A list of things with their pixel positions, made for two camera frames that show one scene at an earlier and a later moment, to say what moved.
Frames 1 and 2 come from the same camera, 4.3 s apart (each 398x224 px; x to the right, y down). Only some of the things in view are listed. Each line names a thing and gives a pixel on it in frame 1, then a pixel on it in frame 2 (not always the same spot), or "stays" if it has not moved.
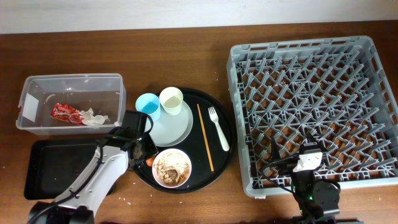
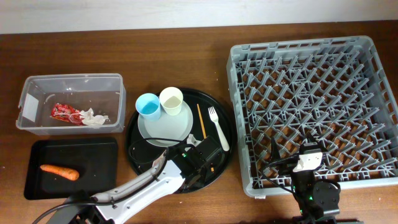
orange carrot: [149, 161] -> [71, 175]
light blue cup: [149, 104] stays
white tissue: [92, 120] stays
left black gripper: [151, 149] -> [203, 180]
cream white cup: [171, 99] stays
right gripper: [275, 154] stays
